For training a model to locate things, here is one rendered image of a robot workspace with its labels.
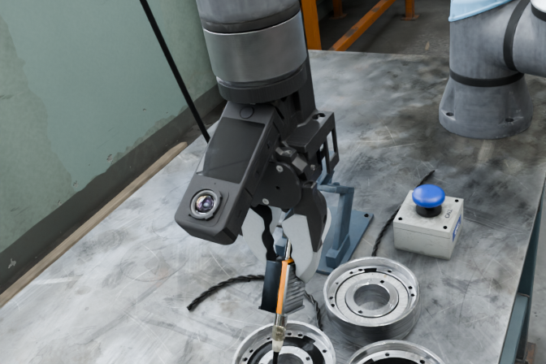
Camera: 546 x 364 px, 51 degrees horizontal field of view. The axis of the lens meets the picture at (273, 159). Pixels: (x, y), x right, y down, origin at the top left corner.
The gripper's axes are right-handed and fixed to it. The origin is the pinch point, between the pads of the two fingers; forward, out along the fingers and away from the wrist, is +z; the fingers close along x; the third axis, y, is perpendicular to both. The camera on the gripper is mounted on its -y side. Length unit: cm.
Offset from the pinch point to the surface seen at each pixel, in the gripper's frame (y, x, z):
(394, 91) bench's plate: 64, 10, 13
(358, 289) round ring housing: 9.5, -2.9, 10.5
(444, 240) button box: 20.1, -9.9, 10.1
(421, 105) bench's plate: 60, 4, 13
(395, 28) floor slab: 307, 90, 94
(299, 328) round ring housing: 1.5, 0.8, 9.8
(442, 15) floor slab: 332, 66, 95
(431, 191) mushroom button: 23.7, -7.6, 5.8
